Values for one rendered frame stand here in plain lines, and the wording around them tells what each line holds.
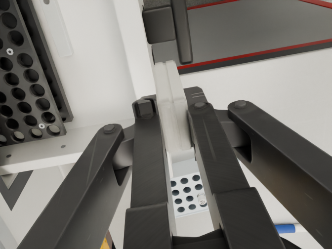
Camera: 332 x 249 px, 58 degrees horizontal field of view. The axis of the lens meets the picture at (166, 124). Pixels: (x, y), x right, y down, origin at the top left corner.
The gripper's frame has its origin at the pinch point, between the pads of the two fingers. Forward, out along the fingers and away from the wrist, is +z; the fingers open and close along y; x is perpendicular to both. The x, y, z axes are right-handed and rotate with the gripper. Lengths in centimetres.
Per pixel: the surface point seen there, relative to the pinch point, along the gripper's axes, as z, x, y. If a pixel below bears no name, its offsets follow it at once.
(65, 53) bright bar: 14.3, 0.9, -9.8
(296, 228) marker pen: 21.5, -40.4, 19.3
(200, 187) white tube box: 20.1, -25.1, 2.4
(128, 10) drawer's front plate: 6.3, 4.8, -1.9
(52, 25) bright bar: 14.3, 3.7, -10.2
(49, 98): 9.1, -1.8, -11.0
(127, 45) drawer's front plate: 6.3, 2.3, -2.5
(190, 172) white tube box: 19.5, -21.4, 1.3
